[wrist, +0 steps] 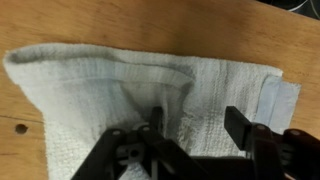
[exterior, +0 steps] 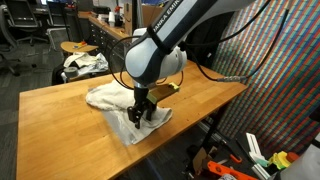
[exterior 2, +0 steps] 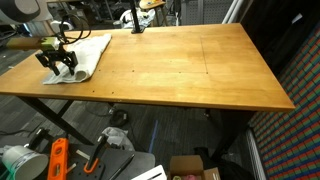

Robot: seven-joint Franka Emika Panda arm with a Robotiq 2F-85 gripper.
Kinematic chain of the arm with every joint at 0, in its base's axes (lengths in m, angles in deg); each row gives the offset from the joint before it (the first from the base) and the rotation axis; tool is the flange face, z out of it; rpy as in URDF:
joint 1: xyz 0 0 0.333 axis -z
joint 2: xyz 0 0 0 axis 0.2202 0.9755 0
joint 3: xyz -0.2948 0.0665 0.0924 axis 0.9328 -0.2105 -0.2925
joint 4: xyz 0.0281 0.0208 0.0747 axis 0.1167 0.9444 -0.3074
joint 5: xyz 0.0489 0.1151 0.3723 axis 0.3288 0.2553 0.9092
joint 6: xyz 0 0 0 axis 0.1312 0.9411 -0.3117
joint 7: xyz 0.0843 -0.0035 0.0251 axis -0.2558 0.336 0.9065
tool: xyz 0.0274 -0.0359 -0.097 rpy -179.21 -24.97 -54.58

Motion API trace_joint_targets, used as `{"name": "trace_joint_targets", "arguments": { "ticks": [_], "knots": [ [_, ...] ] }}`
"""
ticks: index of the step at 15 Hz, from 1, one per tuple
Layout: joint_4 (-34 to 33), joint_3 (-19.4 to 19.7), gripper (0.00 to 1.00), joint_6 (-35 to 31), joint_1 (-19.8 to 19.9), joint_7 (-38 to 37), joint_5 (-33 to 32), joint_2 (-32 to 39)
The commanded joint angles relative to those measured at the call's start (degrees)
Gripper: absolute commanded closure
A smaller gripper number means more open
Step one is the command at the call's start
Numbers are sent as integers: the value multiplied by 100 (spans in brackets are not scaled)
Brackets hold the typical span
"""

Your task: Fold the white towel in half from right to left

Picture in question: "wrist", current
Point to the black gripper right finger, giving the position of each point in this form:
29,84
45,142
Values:
283,156

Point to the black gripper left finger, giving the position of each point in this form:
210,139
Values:
150,153

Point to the white towel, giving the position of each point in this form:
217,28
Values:
100,100

